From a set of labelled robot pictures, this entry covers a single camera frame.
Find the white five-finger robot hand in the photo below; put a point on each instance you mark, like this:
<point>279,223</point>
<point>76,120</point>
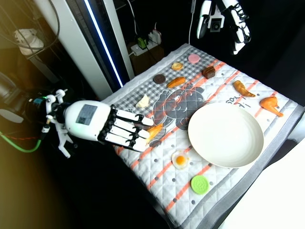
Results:
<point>85,117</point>
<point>240,23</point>

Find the brown meat chunk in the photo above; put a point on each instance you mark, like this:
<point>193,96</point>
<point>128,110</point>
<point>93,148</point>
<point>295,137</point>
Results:
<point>209,72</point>

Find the orange food piece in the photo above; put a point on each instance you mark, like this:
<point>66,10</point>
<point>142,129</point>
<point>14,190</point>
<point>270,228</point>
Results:
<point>155,130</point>

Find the white round plate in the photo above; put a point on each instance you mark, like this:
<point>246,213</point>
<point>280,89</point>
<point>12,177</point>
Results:
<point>225,134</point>

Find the pink sandwich cookie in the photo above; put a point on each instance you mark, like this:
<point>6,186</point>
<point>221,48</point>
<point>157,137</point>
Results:
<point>193,58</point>

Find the white toy dumpling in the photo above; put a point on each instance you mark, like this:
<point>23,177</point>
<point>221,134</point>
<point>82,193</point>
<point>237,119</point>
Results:
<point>143,102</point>

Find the toy fried chicken wing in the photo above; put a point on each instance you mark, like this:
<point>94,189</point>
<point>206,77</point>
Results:
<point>241,87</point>

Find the white column with blue light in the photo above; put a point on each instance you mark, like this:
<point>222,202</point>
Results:
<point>83,43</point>

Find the swirl butter cookie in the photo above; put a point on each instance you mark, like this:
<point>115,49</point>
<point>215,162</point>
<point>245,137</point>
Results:
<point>177,66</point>

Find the dark chocolate sandwich cookie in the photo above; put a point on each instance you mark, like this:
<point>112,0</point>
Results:
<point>159,78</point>

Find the brown box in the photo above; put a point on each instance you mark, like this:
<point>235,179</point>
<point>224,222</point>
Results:
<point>149,62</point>

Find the toy chicken drumstick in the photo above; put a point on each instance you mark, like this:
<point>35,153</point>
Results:
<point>269,103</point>

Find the brown toy fried roll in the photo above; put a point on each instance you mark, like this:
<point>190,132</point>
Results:
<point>176,81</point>

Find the white power strip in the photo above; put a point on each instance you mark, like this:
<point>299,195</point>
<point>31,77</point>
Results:
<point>143,48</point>

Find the green plug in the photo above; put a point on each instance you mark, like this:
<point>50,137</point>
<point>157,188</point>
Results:
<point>142,42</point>

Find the white bundled cloth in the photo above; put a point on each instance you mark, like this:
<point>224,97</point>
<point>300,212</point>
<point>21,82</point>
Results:
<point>29,41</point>

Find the grey quilt with printed bear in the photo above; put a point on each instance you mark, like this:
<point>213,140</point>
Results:
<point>166,171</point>

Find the toy fried egg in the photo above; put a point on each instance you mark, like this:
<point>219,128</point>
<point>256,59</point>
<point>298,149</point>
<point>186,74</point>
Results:
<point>180,160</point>

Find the green sandwich cookie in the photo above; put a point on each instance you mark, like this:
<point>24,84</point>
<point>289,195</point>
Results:
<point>200,184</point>

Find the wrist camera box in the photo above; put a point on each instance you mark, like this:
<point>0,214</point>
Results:
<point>216,23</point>

